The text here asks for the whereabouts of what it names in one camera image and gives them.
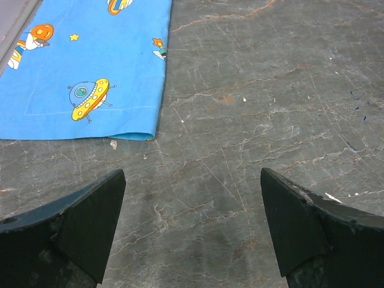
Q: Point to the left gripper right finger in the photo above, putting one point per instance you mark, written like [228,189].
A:
[319,242]

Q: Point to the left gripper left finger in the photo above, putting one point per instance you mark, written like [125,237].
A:
[64,243]

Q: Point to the blue patterned cloth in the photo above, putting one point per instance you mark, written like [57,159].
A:
[87,69]

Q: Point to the aluminium frame rail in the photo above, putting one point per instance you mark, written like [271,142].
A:
[16,15]

